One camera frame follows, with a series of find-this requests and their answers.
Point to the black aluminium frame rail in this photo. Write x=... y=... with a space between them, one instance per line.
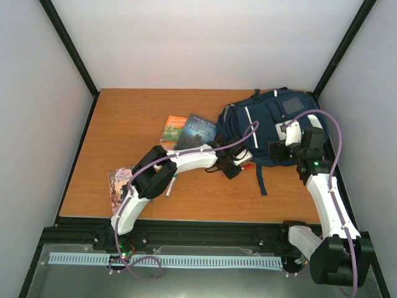
x=148 y=235

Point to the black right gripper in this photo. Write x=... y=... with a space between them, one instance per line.
x=272 y=147

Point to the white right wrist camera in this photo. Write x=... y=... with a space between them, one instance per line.
x=289 y=133

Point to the light blue cable duct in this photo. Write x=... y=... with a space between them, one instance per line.
x=169 y=261

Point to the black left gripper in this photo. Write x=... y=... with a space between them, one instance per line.
x=231 y=175

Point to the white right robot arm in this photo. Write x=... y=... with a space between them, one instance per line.
x=341 y=256

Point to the navy blue backpack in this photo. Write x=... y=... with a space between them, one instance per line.
x=271 y=108

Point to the orange Treehouse book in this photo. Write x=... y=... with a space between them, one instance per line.
x=172 y=131

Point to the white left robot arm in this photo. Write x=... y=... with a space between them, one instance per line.
x=154 y=173

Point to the pink illustrated book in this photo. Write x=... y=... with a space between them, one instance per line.
x=117 y=178

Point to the red cap white marker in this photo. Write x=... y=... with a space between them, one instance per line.
x=246 y=167

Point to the dark blue Wuthering Heights book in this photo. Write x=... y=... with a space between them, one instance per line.
x=197 y=131

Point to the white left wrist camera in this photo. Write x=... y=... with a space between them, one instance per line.
x=242 y=157

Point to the purple cap white marker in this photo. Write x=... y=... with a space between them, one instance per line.
x=170 y=186

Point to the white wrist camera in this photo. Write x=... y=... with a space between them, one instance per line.
x=289 y=133
x=242 y=157

